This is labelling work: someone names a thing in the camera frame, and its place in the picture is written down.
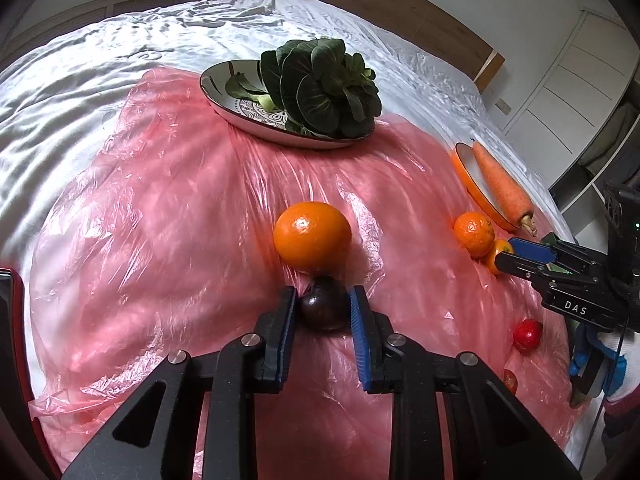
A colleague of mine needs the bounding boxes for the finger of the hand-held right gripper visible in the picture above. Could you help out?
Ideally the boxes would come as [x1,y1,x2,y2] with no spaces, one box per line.
[495,251,560,287]
[510,236,607,270]

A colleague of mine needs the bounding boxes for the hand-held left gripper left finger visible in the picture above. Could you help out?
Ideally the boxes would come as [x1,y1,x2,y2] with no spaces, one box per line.
[62,285,298,480]

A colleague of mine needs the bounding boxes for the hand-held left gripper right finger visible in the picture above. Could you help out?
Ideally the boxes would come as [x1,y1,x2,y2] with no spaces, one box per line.
[350,285,583,480]

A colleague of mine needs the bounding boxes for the orange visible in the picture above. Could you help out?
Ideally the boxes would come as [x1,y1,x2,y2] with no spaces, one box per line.
[482,240,515,276]
[453,212,496,259]
[273,201,352,273]

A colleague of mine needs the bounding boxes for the dark purple plum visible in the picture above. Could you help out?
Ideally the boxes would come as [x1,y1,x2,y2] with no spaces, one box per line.
[299,276,351,332]

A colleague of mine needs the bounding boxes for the person's right hand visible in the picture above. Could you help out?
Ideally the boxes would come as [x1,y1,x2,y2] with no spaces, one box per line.
[569,322,628,406]

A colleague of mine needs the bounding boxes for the carrot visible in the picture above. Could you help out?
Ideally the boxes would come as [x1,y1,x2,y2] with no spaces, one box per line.
[472,141,538,238]

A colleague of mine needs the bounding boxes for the orange rimmed white plate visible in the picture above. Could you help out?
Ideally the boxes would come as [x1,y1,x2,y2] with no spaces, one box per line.
[450,142,537,233]

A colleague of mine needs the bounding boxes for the pink plastic sheet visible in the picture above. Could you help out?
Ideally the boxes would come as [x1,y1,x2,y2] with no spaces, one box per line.
[27,67,573,480]

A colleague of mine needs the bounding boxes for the white wardrobe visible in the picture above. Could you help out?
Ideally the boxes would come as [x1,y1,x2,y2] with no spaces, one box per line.
[505,7,640,211]

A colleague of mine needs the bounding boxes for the dark green leafy vegetable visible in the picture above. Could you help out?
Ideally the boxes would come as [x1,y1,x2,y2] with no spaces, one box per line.
[225,37,382,140]

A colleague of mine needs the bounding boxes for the patterned oval plate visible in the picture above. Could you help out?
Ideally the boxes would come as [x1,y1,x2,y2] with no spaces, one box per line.
[199,59,376,150]

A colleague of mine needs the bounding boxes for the phone in red case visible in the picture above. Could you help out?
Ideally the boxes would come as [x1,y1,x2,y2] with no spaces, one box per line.
[0,269,63,480]

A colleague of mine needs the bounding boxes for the wooden headboard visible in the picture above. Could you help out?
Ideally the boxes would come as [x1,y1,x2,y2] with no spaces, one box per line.
[239,0,506,93]

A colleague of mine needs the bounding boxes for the white panelled window bench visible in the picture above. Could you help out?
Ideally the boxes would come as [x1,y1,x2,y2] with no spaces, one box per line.
[10,0,191,46]

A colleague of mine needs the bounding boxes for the black cable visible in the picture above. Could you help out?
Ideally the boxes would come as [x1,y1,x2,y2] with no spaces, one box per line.
[580,330,626,480]

